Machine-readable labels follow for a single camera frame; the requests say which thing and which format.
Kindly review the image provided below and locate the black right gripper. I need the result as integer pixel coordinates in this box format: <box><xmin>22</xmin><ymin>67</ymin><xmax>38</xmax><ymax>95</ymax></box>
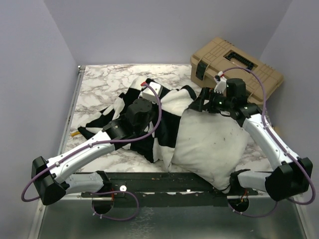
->
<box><xmin>188</xmin><ymin>87</ymin><xmax>233</xmax><ymax>114</ymax></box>

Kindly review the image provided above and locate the black and white checkered pillowcase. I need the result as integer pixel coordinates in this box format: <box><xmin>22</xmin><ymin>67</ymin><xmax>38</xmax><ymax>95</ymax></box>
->
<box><xmin>77</xmin><ymin>77</ymin><xmax>197</xmax><ymax>164</ymax></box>

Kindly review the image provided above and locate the white pillow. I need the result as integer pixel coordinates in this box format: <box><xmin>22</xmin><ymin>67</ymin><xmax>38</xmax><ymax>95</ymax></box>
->
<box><xmin>171</xmin><ymin>110</ymin><xmax>249</xmax><ymax>193</ymax></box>

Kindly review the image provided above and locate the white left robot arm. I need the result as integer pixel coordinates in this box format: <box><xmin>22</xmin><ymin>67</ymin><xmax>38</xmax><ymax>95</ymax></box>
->
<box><xmin>31</xmin><ymin>112</ymin><xmax>158</xmax><ymax>206</ymax></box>

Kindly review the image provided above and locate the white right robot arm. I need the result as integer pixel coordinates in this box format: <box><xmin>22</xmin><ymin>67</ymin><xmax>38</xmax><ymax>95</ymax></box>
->
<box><xmin>190</xmin><ymin>88</ymin><xmax>316</xmax><ymax>205</ymax></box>

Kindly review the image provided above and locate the tan plastic toolbox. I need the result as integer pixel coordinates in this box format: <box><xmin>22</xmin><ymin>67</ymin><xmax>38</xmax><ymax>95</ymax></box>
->
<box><xmin>190</xmin><ymin>37</ymin><xmax>284</xmax><ymax>106</ymax></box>

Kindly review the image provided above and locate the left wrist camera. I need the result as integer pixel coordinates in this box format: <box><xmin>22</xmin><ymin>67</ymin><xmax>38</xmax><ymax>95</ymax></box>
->
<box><xmin>126</xmin><ymin>81</ymin><xmax>165</xmax><ymax>125</ymax></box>

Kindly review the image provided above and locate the black front mounting rail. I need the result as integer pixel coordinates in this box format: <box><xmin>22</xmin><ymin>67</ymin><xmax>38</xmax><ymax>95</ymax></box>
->
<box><xmin>81</xmin><ymin>172</ymin><xmax>258</xmax><ymax>208</ymax></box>

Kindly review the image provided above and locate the aluminium left side rail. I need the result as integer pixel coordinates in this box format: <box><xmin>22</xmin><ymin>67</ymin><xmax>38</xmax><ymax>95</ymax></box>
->
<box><xmin>57</xmin><ymin>66</ymin><xmax>86</xmax><ymax>155</ymax></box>

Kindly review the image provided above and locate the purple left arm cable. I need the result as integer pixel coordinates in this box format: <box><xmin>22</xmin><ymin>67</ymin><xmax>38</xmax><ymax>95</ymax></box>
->
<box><xmin>21</xmin><ymin>82</ymin><xmax>162</xmax><ymax>222</ymax></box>

